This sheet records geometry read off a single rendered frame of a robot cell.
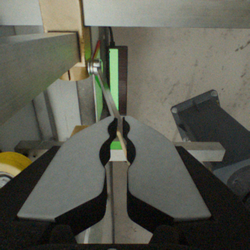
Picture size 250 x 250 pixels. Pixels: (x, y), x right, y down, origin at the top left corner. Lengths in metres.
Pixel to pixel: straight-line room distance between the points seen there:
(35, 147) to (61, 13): 0.26
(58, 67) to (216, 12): 0.21
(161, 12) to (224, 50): 1.03
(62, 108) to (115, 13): 0.38
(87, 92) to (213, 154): 0.32
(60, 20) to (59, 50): 0.08
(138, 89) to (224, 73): 0.55
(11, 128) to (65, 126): 0.17
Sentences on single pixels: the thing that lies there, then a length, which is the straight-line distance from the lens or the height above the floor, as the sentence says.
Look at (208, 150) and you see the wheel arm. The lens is 0.40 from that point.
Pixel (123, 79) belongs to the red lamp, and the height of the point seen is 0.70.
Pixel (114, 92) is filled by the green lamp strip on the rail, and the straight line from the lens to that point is 0.45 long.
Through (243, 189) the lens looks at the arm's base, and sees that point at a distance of 0.84.
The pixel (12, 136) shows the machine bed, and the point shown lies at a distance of 0.52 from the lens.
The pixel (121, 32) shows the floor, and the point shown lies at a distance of 1.12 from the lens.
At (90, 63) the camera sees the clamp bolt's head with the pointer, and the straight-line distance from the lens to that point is 0.28.
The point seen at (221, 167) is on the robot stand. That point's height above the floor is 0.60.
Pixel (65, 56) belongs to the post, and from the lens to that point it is 0.20.
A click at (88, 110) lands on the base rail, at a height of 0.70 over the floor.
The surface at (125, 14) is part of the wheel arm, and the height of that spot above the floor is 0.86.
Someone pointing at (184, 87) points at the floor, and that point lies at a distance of 1.24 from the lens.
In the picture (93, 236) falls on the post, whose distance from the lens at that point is 0.59.
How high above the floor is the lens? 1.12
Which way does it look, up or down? 61 degrees down
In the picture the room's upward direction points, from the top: 179 degrees clockwise
